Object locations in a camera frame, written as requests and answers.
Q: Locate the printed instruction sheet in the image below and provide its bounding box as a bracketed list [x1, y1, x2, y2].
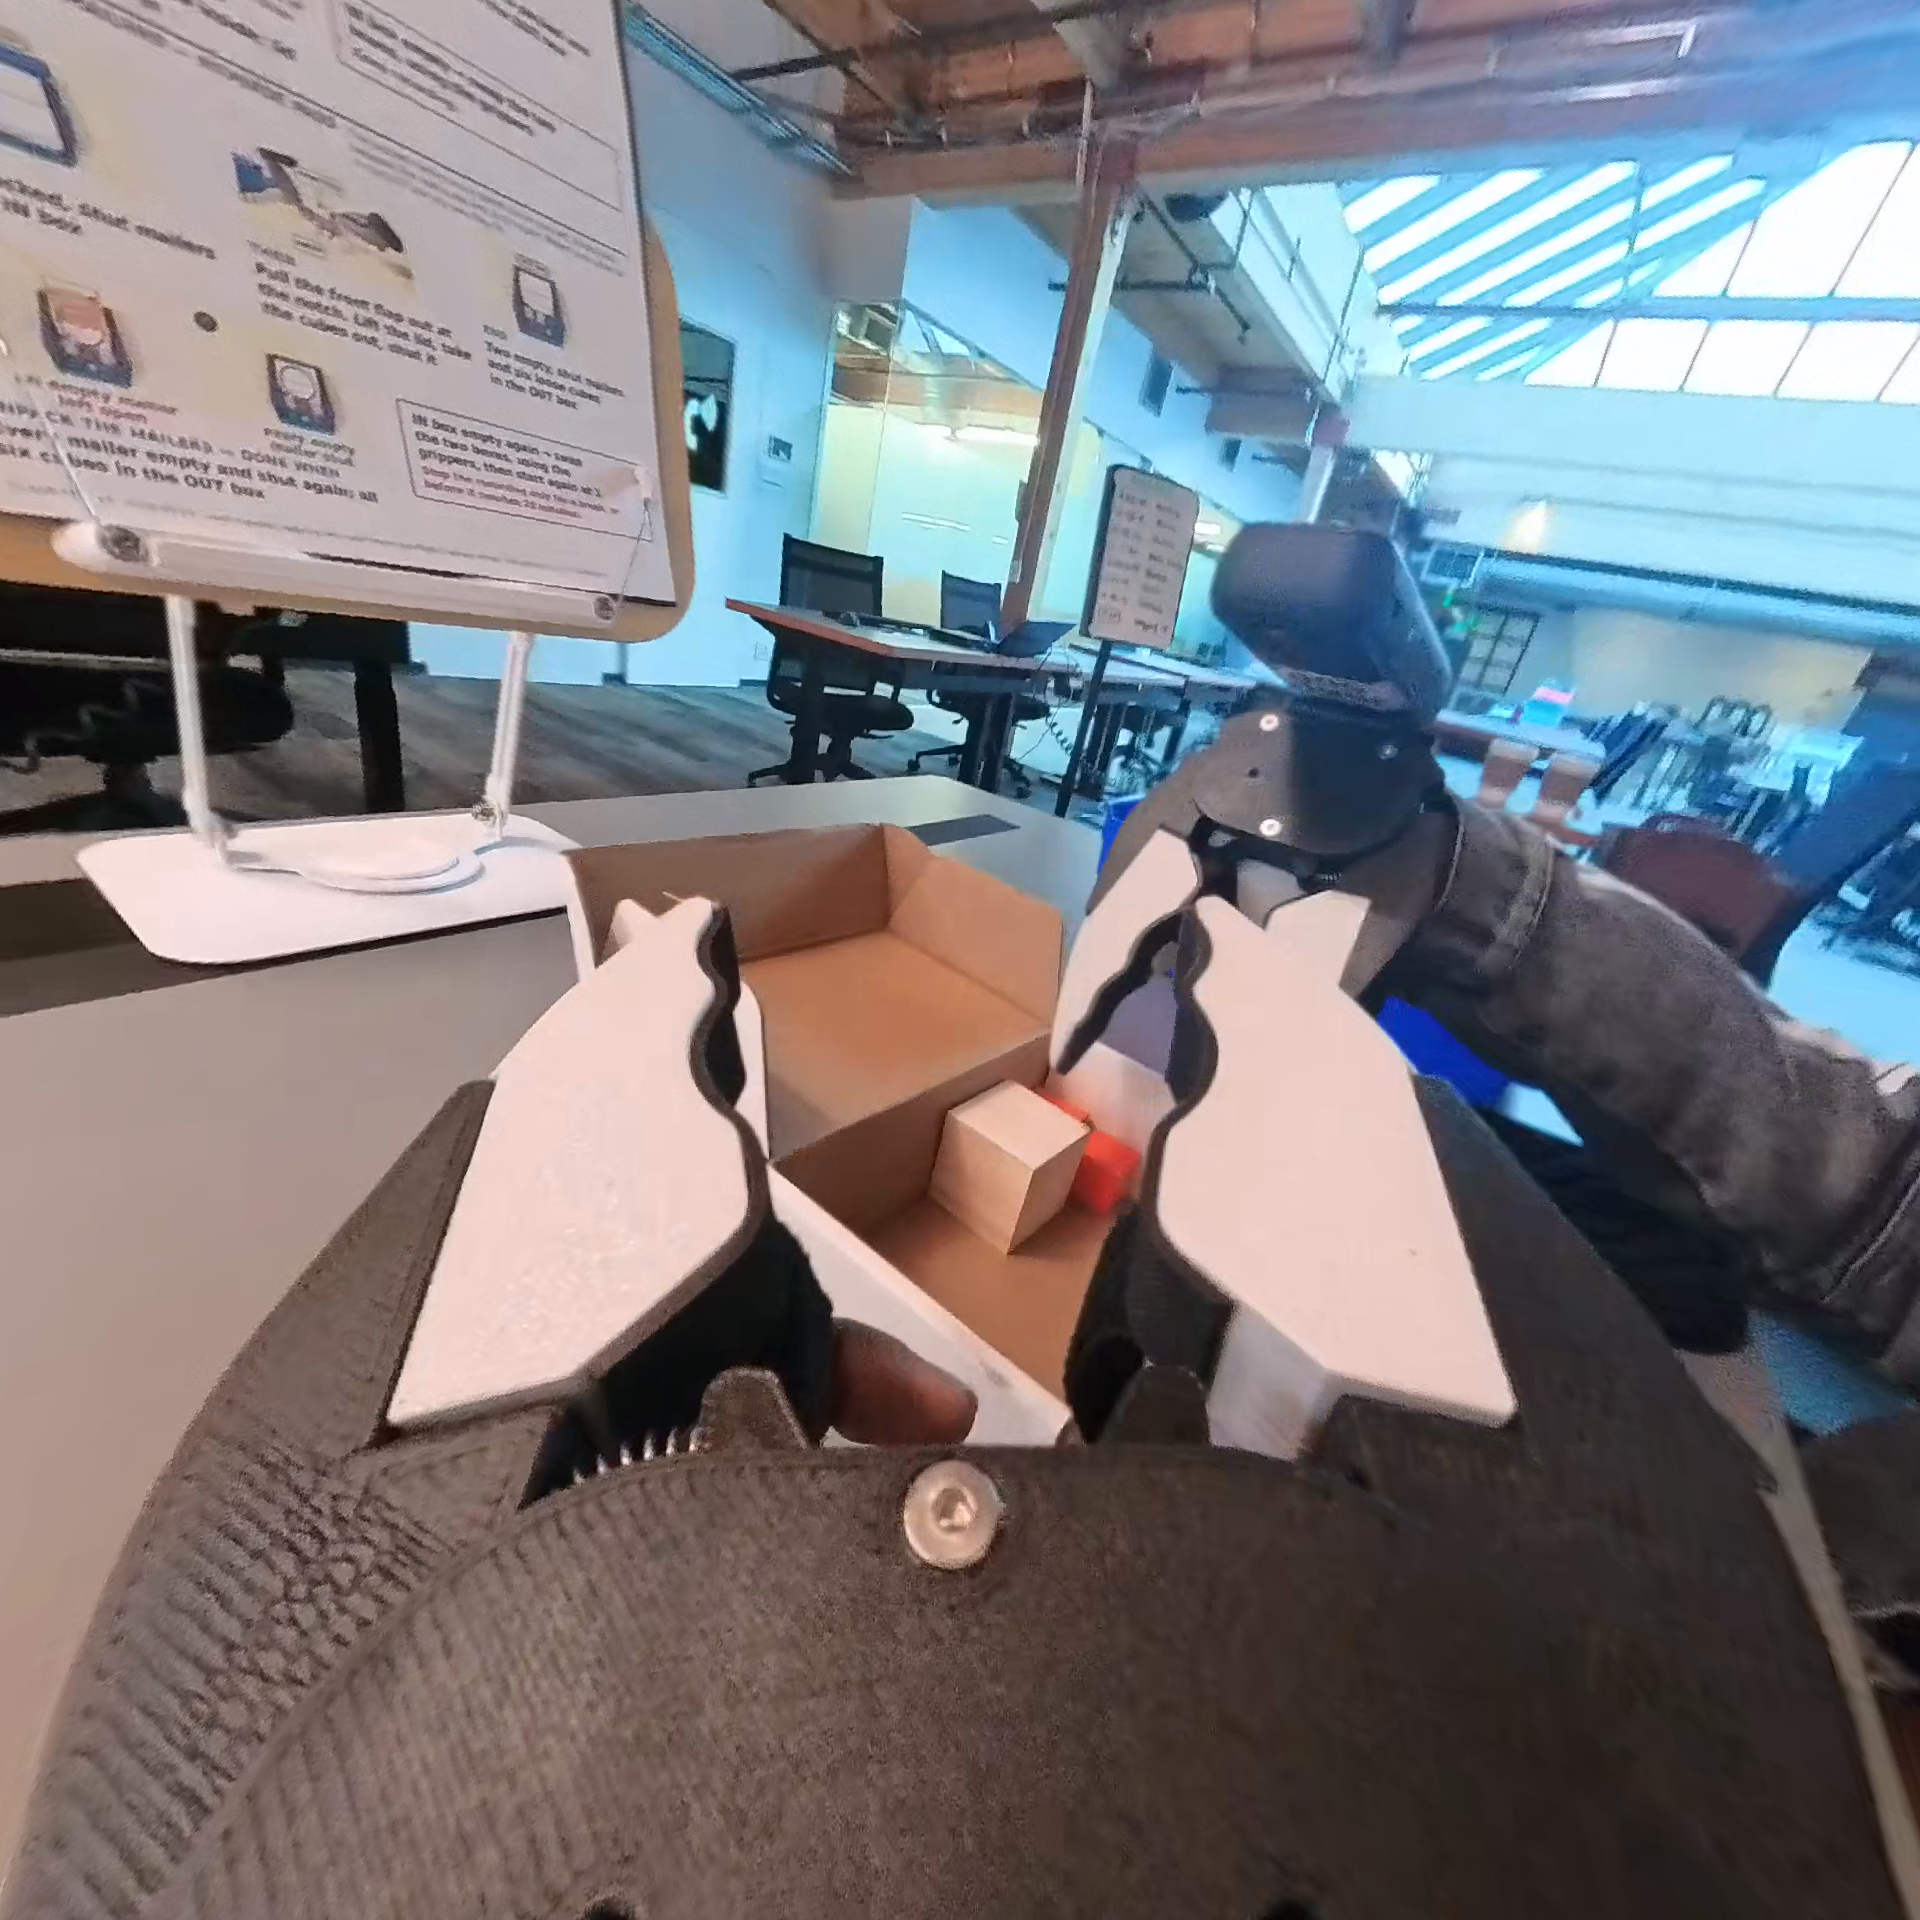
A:
[0, 0, 697, 647]

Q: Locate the wooden support post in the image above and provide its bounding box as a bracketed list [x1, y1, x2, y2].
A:
[1004, 131, 1145, 639]

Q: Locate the orange cube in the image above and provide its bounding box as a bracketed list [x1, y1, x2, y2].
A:
[1042, 1095, 1145, 1216]

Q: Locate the wooden cube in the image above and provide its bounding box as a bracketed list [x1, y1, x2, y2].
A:
[933, 1082, 1094, 1256]

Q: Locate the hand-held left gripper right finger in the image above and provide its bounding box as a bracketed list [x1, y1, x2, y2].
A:
[1061, 897, 1521, 1459]

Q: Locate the whiteboard on stand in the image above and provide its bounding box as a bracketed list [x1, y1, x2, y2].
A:
[1080, 464, 1204, 818]

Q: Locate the dark cloth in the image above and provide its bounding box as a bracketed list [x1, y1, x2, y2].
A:
[1479, 1118, 1761, 1358]

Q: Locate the grey desk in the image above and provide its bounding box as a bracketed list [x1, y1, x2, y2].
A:
[0, 772, 1920, 1651]

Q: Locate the person's right forearm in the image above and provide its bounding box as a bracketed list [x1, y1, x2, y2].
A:
[1352, 802, 1920, 1358]

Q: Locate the blue plastic bin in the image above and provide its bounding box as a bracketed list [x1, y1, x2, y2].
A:
[1102, 793, 1507, 1123]

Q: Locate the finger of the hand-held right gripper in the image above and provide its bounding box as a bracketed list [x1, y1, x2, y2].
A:
[1046, 826, 1204, 1077]
[1237, 861, 1376, 1004]

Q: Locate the person's left hand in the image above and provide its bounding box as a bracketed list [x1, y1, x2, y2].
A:
[828, 1324, 981, 1453]

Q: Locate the dark red chair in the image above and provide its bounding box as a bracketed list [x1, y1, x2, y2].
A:
[1592, 814, 1778, 982]

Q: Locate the black mesh office chair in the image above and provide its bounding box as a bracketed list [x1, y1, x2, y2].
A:
[909, 569, 1052, 798]
[746, 532, 917, 789]

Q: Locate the long background desk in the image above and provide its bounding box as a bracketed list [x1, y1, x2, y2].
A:
[726, 593, 1262, 818]

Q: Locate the dark wall picture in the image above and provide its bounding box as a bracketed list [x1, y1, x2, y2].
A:
[679, 318, 739, 498]

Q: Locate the white cardboard box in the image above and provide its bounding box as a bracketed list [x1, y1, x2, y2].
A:
[496, 823, 1192, 1451]

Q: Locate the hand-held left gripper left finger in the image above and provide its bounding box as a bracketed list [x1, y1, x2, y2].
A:
[381, 897, 838, 1451]

